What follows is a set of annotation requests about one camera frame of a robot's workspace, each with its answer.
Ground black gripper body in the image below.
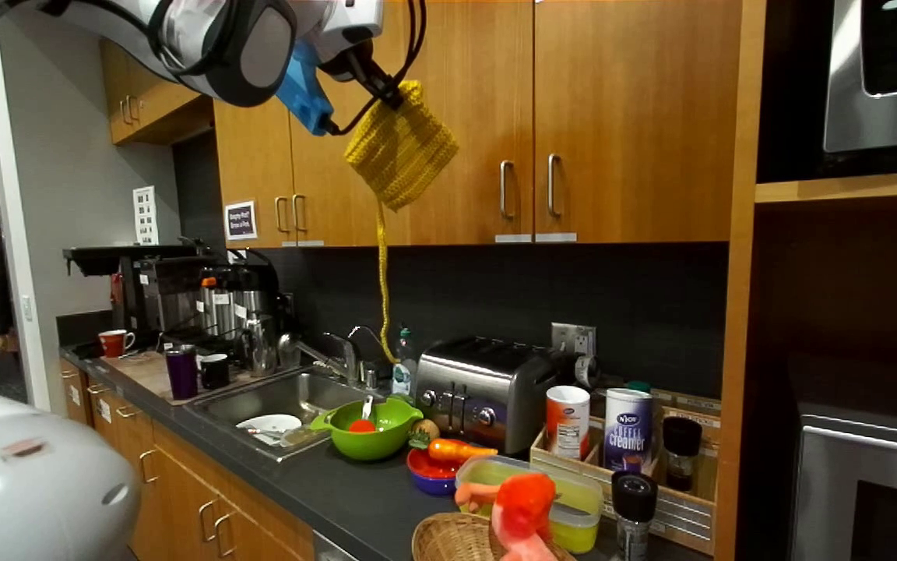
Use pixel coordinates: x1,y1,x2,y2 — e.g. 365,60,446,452
342,42,405,110

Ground yellow knitted towel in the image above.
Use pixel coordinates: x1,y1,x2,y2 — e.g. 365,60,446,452
338,78,460,367

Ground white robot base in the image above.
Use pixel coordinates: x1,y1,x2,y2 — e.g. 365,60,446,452
0,396,140,561

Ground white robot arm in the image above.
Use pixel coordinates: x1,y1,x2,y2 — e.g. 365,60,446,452
0,0,402,104

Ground cabinet door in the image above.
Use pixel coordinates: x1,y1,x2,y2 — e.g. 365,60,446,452
537,0,742,243
288,0,532,245

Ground purple sign on cabinet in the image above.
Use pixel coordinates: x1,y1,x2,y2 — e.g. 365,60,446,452
224,200,258,243

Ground rightmost upper cabinet door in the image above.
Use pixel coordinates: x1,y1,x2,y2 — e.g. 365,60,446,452
537,0,742,243

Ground lower cabinet doors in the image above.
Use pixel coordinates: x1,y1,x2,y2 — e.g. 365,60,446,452
58,359,314,561

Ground steel coffee airpot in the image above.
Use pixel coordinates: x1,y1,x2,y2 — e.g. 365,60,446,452
200,264,261,341

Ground chrome faucet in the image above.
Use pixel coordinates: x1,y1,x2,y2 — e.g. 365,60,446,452
333,325,391,387

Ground dish soap bottle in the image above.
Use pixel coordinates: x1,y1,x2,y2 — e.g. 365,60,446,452
391,326,416,398

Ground stainless steel sink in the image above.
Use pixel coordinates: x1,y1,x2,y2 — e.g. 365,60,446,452
193,371,365,461

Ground black mug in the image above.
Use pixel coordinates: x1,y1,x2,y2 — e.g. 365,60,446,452
196,352,231,390

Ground silver toaster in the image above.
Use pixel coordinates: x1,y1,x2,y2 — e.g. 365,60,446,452
415,336,564,454

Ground purple mug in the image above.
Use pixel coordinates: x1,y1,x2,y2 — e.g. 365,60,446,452
166,344,200,398

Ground green plastic bowl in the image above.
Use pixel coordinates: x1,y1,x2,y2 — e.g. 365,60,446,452
311,396,422,461

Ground red mug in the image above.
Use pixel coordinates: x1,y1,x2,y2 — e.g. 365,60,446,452
96,326,138,359

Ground white plate in sink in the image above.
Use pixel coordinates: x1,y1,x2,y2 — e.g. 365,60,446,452
241,414,303,438

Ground orange carrot toy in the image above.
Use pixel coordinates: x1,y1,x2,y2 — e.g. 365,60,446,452
428,438,499,463

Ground red white canister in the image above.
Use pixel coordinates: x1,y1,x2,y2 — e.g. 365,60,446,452
544,387,589,461

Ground blue small bowl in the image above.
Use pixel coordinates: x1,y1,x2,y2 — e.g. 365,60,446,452
405,447,456,496

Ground wicker basket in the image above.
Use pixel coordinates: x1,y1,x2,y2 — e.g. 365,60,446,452
412,512,495,561

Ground dark lidded jar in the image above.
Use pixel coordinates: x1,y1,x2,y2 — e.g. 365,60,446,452
662,418,702,489

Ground yellow-green plastic container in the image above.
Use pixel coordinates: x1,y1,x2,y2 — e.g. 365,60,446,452
456,454,603,555

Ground black pepper grinder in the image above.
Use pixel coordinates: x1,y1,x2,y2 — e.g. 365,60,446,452
611,469,657,561

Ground microwave oven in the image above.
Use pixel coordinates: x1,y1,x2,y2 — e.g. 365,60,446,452
823,0,897,152

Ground stainless dishwasher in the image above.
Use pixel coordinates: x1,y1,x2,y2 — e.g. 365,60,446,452
788,412,897,561

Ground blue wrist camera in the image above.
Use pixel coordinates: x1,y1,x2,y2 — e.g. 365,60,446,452
276,40,336,136

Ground wall power outlet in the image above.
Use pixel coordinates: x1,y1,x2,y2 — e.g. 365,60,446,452
551,322,594,387

